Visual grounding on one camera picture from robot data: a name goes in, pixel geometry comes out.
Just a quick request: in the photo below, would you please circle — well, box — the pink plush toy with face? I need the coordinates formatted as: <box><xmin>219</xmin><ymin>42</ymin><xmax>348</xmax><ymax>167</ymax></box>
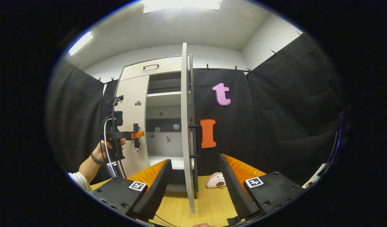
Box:
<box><xmin>206</xmin><ymin>172</ymin><xmax>227</xmax><ymax>189</ymax></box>

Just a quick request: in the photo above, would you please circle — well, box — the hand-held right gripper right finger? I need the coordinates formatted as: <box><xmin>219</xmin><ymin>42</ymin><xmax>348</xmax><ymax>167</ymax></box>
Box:
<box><xmin>219</xmin><ymin>154</ymin><xmax>307</xmax><ymax>221</ymax></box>

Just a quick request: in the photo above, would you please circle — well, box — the beige door with camera sticker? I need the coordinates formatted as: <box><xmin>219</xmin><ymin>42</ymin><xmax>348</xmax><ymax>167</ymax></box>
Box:
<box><xmin>114</xmin><ymin>75</ymin><xmax>150</xmax><ymax>177</ymax></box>

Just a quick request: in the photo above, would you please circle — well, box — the black bar door handle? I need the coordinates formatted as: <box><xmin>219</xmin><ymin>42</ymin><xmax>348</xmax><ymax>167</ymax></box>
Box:
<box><xmin>133</xmin><ymin>124</ymin><xmax>141</xmax><ymax>148</ymax></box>
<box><xmin>189</xmin><ymin>119</ymin><xmax>202</xmax><ymax>159</ymax></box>

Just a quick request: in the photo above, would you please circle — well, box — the small ceiling light panel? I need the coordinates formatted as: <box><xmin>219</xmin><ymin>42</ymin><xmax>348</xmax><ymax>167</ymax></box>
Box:
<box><xmin>68</xmin><ymin>31</ymin><xmax>94</xmax><ymax>56</ymax></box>

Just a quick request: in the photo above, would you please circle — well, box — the black backdrop cloth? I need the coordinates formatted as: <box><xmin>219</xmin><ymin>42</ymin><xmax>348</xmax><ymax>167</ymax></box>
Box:
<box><xmin>45</xmin><ymin>32</ymin><xmax>345</xmax><ymax>186</ymax></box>

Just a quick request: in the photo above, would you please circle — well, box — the beige double-door shoe cabinet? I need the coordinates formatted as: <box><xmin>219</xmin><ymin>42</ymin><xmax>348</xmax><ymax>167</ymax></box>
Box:
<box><xmin>113</xmin><ymin>54</ymin><xmax>200</xmax><ymax>196</ymax></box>

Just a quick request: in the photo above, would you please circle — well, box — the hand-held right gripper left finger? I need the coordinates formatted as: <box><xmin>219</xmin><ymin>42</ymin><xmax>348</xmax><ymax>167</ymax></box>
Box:
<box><xmin>91</xmin><ymin>159</ymin><xmax>173</xmax><ymax>222</ymax></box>

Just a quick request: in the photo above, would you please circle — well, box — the beige door with headphone sticker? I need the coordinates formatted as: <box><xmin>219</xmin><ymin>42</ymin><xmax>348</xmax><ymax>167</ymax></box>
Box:
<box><xmin>181</xmin><ymin>43</ymin><xmax>200</xmax><ymax>214</ymax></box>

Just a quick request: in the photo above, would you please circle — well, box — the dark blue white box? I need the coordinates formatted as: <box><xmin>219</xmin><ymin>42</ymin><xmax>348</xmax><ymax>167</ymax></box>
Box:
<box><xmin>106</xmin><ymin>161</ymin><xmax>121</xmax><ymax>178</ymax></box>

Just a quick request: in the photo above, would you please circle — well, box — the white printed box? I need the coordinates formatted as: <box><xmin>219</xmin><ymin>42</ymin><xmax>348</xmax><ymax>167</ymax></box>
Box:
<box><xmin>302</xmin><ymin>163</ymin><xmax>327</xmax><ymax>189</ymax></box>

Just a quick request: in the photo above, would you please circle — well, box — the black wristband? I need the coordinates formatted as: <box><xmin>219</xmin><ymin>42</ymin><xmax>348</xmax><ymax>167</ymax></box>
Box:
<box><xmin>90</xmin><ymin>152</ymin><xmax>105</xmax><ymax>165</ymax></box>

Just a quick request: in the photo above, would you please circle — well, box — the large ceiling light panel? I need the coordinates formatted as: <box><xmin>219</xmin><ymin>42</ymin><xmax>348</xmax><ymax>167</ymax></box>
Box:
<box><xmin>143</xmin><ymin>0</ymin><xmax>223</xmax><ymax>14</ymax></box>

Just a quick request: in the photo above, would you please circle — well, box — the black cable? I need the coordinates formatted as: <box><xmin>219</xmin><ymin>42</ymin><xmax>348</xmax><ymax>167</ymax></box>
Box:
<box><xmin>111</xmin><ymin>96</ymin><xmax>128</xmax><ymax>179</ymax></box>

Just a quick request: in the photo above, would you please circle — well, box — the white cabinet shelf board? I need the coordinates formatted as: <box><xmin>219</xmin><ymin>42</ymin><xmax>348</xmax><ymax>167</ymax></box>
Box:
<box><xmin>148</xmin><ymin>155</ymin><xmax>194</xmax><ymax>170</ymax></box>
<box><xmin>146</xmin><ymin>91</ymin><xmax>191</xmax><ymax>108</ymax></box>

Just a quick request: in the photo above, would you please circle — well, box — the white cable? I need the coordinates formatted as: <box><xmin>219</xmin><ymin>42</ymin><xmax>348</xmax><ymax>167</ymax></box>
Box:
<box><xmin>104</xmin><ymin>117</ymin><xmax>118</xmax><ymax>177</ymax></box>

